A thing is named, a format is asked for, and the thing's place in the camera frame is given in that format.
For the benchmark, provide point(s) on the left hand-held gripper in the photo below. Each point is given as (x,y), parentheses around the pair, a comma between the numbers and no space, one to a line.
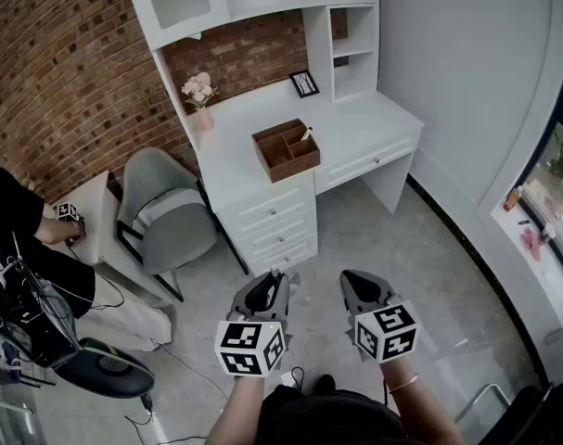
(244,341)

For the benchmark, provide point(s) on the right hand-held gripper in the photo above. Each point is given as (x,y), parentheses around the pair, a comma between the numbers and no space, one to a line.
(387,327)

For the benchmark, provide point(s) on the brown wooden organizer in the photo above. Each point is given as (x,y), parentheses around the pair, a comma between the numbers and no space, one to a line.
(281,165)

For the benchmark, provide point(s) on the person's left forearm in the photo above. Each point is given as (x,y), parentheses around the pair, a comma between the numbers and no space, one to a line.
(241,406)

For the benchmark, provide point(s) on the person's right forearm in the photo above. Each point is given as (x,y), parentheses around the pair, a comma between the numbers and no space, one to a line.
(415,401)

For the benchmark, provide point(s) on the person's right black shoe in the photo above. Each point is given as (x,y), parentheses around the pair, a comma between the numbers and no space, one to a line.
(326,383)

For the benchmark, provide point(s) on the person's black-clothed torso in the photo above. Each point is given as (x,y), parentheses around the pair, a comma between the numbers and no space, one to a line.
(336,420)

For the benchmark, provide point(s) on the grey upholstered chair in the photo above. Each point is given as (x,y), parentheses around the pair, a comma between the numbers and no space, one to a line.
(170,230)

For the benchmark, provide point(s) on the white pen with black cap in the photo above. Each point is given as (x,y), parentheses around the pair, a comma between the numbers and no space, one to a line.
(306,133)

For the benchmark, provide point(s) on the white desk with hutch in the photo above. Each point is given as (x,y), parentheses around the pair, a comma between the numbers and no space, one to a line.
(262,118)

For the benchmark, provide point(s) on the pink object on windowsill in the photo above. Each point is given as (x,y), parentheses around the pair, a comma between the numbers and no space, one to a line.
(532,244)

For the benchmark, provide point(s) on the pink vase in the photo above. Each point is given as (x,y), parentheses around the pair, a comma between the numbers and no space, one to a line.
(206,119)

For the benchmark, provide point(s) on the small white side table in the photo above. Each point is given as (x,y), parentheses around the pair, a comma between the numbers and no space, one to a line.
(95,230)

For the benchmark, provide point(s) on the pale pink flower bouquet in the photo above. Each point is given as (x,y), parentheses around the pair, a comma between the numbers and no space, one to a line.
(200,90)

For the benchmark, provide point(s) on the metal tube frame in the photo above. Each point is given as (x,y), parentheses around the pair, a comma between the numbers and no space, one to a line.
(485,399)

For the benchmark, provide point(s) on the black picture frame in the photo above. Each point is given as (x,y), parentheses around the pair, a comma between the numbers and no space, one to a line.
(304,84)

